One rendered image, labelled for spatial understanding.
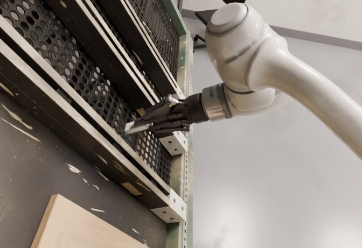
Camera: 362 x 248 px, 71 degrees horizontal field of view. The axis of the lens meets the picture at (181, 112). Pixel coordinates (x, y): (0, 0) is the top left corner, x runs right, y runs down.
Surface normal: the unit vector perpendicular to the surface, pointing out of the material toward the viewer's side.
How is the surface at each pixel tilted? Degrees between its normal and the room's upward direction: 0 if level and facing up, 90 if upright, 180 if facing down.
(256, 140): 0
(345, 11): 90
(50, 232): 60
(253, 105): 97
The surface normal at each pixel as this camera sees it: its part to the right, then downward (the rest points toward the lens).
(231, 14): -0.51, -0.54
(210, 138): 0.11, -0.68
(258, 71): -0.17, 0.51
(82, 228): 0.91, -0.25
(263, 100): 0.14, 0.73
